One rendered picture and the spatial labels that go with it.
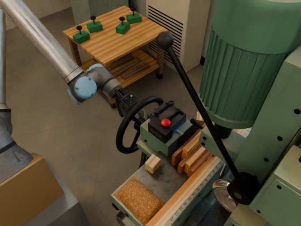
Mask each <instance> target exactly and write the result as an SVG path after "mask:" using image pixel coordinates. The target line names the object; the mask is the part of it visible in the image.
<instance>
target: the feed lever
mask: <svg viewBox="0 0 301 226"><path fill-rule="evenodd" d="M173 42H174V39H173V36H172V34H171V33H169V32H167V31H163V32H160V33H159V34H158V35H157V38H156V44H157V46H158V47H159V48H160V49H163V50H166V51H167V53H168V55H169V57H170V59H171V60H172V62H173V64H174V66H175V68H176V70H177V72H178V74H179V76H180V78H181V79H182V81H183V83H184V85H185V87H186V89H187V90H188V92H189V94H190V96H191V98H192V100H193V102H194V103H195V105H196V107H197V109H198V111H199V113H200V114H201V116H202V118H203V120H204V122H205V124H206V126H207V128H208V130H209V131H210V133H211V135H212V137H213V139H214V141H215V143H216V144H217V146H218V148H219V150H220V152H221V154H222V155H223V157H224V159H225V161H226V163H227V165H228V167H229V168H230V171H231V173H232V174H233V176H234V178H233V180H232V181H231V182H230V183H229V184H228V186H227V191H228V193H229V195H230V196H231V197H232V198H233V199H234V200H235V201H236V202H238V203H240V204H243V205H249V204H250V203H251V202H252V201H253V199H254V198H255V196H256V195H257V193H258V192H259V190H260V188H261V187H260V184H259V182H258V180H257V179H256V178H255V177H254V176H252V175H251V174H249V173H246V172H238V170H237V169H236V167H235V165H234V163H233V161H232V159H231V157H230V155H229V153H228V152H227V149H226V147H225V146H224V144H223V142H222V140H221V138H220V136H219V134H218V132H217V131H216V129H215V127H214V125H213V123H212V121H211V119H210V117H209V116H208V114H207V112H206V110H205V108H204V106H203V104H202V102H201V100H200V99H199V97H198V95H197V93H196V91H195V89H194V87H193V85H192V83H191V81H190V79H189V78H188V76H187V74H186V72H185V70H184V68H183V66H182V64H181V63H180V61H179V59H178V57H177V55H176V53H175V51H174V49H173V47H172V45H173Z"/></svg>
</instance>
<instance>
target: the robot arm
mask: <svg viewBox="0 0 301 226"><path fill-rule="evenodd" d="M6 15H7V16H8V17H9V18H10V19H11V20H12V21H13V23H14V24H15V25H16V26H17V27H18V28H19V30H20V31H21V32H22V33H23V34H24V35H25V36H26V38H27V39H28V40H29V41H30V42H31V43H32V44H33V45H34V46H35V47H36V49H37V50H38V51H39V52H40V53H41V54H42V56H43V57H44V58H45V59H46V60H47V61H48V62H49V64H50V65H51V66H52V67H53V68H54V69H55V70H56V72H57V73H58V74H59V75H60V76H61V77H62V78H63V79H64V80H65V81H66V83H67V85H68V86H69V89H68V90H67V92H68V93H69V95H70V96H71V97H72V98H73V99H74V101H75V102H76V103H77V104H81V103H83V102H84V101H85V100H86V99H89V98H91V97H93V96H94V95H95V93H96V91H97V90H99V89H100V90H101V91H102V92H103V93H104V94H105V95H106V96H107V97H108V98H112V99H115V100H116V105H117V108H118V112H119V116H120V117H124V116H126V114H127V113H128V112H129V111H130V110H131V108H132V107H133V106H134V105H136V104H137V103H138V100H139V99H138V98H137V97H136V96H135V95H134V94H133V93H132V92H130V93H128V92H127V93H126V92H125V91H124V90H123V88H122V85H121V84H120V82H119V81H117V80H116V79H115V78H114V77H113V76H112V75H111V74H110V73H109V72H108V71H107V70H106V68H105V67H103V66H102V65H101V64H94V65H92V66H91V67H90V68H89V69H88V70H87V71H86V73H85V72H84V71H83V70H82V69H81V68H80V67H79V66H78V65H77V63H76V62H75V61H74V60H73V59H72V57H71V56H70V55H69V54H68V53H67V52H66V51H65V49H64V48H63V47H62V46H61V45H60V43H59V42H58V41H57V40H56V39H55V38H54V36H53V35H52V34H51V33H50V32H49V30H48V29H47V28H46V27H45V26H44V24H43V23H42V22H41V21H40V20H39V19H38V18H37V16H36V15H35V14H34V13H33V12H32V10H31V9H30V8H29V7H28V6H27V4H26V3H25V2H24V1H23V0H0V183H2V182H4V181H5V180H7V179H8V178H10V177H12V176H13V175H14V174H16V173H17V172H19V171H20V170H22V169H23V168H24V167H26V166H27V165H28V164H29V163H31V162H32V161H33V159H34V158H33V156H32V155H31V154H30V153H29V152H27V151H26V150H24V149H23V148H21V147H19V146H18V145H17V144H16V142H15V141H14V140H13V138H12V137H11V135H12V132H13V126H12V123H11V108H10V107H9V106H8V105H7V104H6ZM144 113H145V112H144V110H143V109H141V110H140V111H139V112H138V113H137V114H136V115H135V117H136V118H137V119H138V118H140V117H142V118H144V119H145V116H144Z"/></svg>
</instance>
